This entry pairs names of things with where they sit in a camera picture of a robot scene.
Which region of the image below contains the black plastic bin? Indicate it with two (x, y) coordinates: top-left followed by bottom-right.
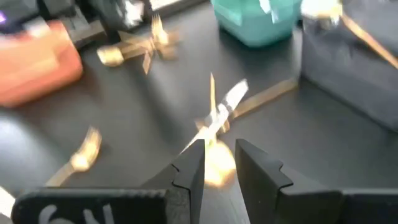
(300, 0), (398, 133)

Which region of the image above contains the teal plastic bin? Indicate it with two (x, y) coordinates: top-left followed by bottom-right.
(210, 0), (303, 48)

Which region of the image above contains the wooden chopstick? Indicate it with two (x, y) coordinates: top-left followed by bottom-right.
(203, 73), (237, 189)

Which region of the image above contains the orange plastic bin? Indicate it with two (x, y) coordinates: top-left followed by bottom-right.
(0, 20), (84, 108)

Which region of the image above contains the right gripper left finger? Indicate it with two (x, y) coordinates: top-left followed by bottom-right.
(12, 139), (206, 224)

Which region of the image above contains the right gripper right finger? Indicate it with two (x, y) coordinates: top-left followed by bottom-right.
(235, 139), (398, 224)

